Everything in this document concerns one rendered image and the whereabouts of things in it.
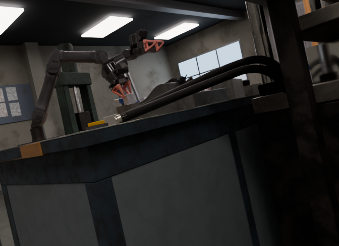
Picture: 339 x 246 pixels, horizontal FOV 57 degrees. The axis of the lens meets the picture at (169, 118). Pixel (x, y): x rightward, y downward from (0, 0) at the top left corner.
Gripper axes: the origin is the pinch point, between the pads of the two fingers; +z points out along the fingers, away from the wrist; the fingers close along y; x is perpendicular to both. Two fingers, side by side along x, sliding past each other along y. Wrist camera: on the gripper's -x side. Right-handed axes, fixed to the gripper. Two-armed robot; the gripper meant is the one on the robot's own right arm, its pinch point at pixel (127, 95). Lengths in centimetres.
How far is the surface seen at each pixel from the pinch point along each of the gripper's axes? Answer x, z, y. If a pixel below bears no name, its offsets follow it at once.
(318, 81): -67, 49, 44
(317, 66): -70, 44, 45
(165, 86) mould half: -31.8, 13.5, -7.7
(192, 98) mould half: -40.9, 25.5, -9.0
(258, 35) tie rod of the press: -73, 21, 5
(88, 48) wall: 494, -345, 443
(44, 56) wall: 499, -347, 312
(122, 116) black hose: -44, 22, -48
